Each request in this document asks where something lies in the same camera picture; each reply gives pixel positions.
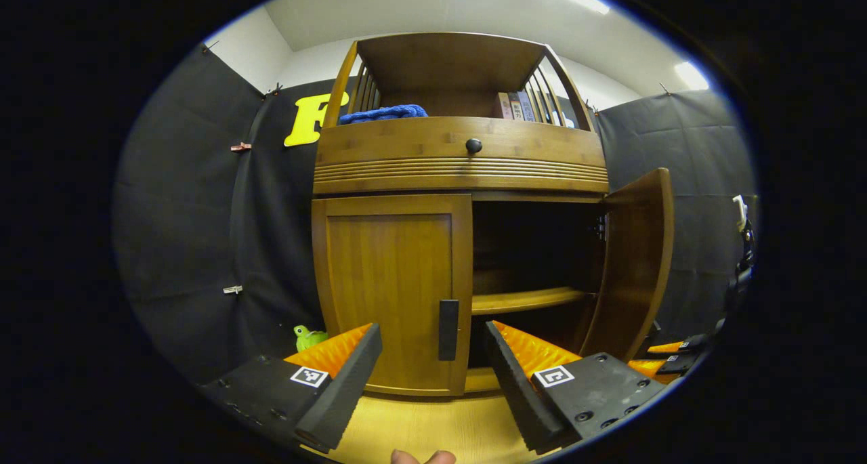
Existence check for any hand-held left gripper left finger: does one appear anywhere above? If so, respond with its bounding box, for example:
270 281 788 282
196 323 383 452

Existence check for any wooden cabinet drawer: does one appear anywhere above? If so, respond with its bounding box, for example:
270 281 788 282
313 117 610 195

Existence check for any wooden inner shelf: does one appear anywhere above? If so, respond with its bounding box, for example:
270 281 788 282
472 287 590 316

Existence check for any wooden cabinet door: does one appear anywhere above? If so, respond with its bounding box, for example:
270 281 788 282
579 167 676 363
312 193 473 397

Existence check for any blue towel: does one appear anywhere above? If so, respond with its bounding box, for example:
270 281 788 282
338 104 429 125

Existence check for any wooden double-door shoe cabinet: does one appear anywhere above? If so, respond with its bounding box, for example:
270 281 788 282
310 32 676 397

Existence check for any green frog toy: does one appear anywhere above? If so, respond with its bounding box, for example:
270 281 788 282
293 325 329 353

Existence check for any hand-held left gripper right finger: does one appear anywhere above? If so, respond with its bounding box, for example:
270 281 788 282
484 320 668 455

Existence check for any black door handle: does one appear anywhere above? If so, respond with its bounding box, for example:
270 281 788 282
438 299 460 362

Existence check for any small ceiling light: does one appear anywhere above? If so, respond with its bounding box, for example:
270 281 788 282
674 61 710 91

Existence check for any black backdrop cloth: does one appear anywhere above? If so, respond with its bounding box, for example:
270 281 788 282
112 44 758 383

